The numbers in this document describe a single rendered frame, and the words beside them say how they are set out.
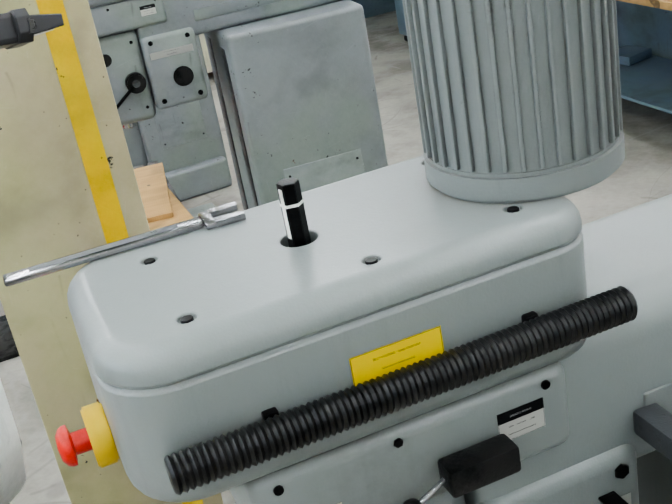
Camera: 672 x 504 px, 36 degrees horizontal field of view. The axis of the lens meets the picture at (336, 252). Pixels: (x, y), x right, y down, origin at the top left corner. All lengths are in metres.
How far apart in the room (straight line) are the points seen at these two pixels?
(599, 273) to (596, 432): 0.17
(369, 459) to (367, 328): 0.14
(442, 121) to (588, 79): 0.14
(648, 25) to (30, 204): 5.55
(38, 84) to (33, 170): 0.22
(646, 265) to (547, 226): 0.21
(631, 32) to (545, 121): 6.79
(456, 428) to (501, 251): 0.18
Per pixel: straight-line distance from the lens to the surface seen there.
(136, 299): 0.93
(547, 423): 1.05
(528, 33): 0.93
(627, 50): 7.33
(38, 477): 4.31
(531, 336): 0.94
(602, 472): 1.13
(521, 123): 0.95
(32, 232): 2.74
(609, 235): 1.20
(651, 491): 1.35
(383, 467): 0.98
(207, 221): 1.05
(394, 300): 0.89
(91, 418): 0.98
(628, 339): 1.08
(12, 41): 1.78
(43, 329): 2.84
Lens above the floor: 2.28
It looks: 24 degrees down
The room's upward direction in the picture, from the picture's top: 11 degrees counter-clockwise
